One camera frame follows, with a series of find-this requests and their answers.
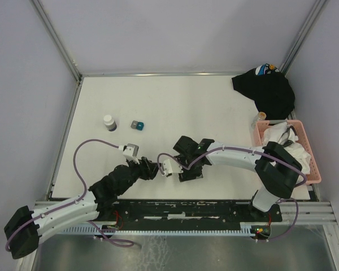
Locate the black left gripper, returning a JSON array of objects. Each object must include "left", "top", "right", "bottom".
[{"left": 118, "top": 155, "right": 162, "bottom": 195}]

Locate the teal pill box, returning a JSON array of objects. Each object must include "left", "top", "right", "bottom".
[{"left": 136, "top": 121, "right": 144, "bottom": 131}]

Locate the white capped pill bottle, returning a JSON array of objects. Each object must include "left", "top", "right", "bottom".
[{"left": 103, "top": 115, "right": 117, "bottom": 132}]

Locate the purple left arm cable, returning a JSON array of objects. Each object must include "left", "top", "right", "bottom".
[{"left": 5, "top": 139, "right": 136, "bottom": 253}]

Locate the light blue cable duct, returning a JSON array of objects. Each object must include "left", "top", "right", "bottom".
[{"left": 62, "top": 224, "right": 257, "bottom": 235}]

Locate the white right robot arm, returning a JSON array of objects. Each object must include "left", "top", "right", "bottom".
[{"left": 173, "top": 135, "right": 303, "bottom": 221}]

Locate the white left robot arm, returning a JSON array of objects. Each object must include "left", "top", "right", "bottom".
[{"left": 4, "top": 157, "right": 160, "bottom": 260}]

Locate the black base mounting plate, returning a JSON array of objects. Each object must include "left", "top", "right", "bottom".
[{"left": 95, "top": 199, "right": 283, "bottom": 223}]

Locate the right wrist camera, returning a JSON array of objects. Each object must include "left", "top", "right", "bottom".
[{"left": 162, "top": 159, "right": 183, "bottom": 177}]

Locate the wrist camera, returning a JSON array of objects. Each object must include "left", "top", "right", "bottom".
[
  {"left": 162, "top": 159, "right": 183, "bottom": 177},
  {"left": 122, "top": 143, "right": 140, "bottom": 164}
]

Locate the white cloth in basket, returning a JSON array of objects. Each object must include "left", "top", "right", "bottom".
[{"left": 263, "top": 122, "right": 311, "bottom": 174}]

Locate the left aluminium corner post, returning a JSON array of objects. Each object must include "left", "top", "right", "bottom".
[{"left": 29, "top": 0, "right": 82, "bottom": 82}]

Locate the pink perforated basket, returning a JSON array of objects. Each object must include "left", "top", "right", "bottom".
[{"left": 253, "top": 120, "right": 321, "bottom": 185}]

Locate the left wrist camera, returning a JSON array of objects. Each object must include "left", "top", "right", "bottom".
[{"left": 122, "top": 143, "right": 140, "bottom": 164}]

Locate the clear pill bottle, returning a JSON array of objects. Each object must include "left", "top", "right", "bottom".
[{"left": 251, "top": 111, "right": 267, "bottom": 129}]

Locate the grey pill box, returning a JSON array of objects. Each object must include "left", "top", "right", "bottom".
[{"left": 131, "top": 120, "right": 138, "bottom": 129}]

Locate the aluminium corner post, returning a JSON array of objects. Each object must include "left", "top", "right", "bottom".
[
  {"left": 280, "top": 0, "right": 328, "bottom": 74},
  {"left": 29, "top": 0, "right": 82, "bottom": 82}
]

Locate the black cloth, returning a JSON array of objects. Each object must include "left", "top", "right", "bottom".
[{"left": 232, "top": 63, "right": 295, "bottom": 120}]

